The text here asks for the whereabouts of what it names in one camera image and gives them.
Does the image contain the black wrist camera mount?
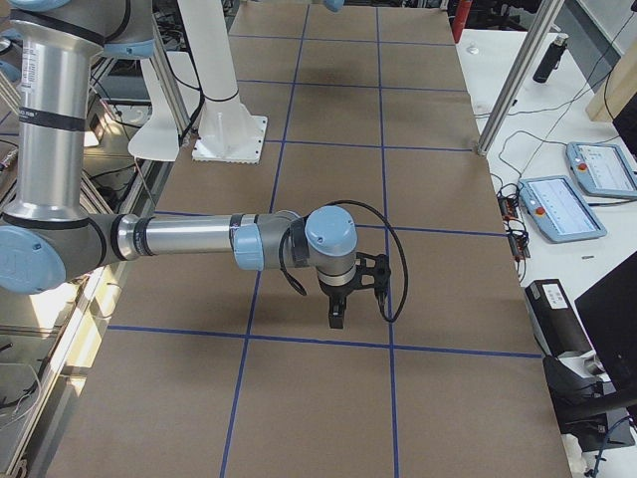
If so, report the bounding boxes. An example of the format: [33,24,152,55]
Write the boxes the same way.
[353,252,391,306]

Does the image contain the aluminium frame post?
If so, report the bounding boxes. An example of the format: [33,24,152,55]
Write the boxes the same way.
[476,0,564,156]

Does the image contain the wooden board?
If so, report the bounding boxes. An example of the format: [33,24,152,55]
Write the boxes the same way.
[585,42,636,122]

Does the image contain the near blue teach pendant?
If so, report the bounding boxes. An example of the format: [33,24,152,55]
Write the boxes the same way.
[519,175,607,243]

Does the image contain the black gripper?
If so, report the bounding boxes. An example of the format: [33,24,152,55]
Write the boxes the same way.
[318,280,355,330]

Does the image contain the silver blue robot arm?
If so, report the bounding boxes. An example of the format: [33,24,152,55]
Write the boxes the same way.
[321,0,345,13]
[1,1,362,329]

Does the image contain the far blue teach pendant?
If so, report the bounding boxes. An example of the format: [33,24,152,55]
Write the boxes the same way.
[566,142,636,199]

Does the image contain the black bottle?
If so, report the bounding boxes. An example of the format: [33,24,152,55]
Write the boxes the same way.
[532,33,568,84]

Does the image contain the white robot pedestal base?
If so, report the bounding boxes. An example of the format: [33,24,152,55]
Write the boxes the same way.
[178,0,268,164]

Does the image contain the black box with label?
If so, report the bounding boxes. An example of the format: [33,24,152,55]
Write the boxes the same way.
[525,279,592,358]

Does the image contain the blue teach pendant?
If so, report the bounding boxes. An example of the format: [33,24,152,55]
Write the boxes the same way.
[566,142,636,199]
[519,175,607,243]

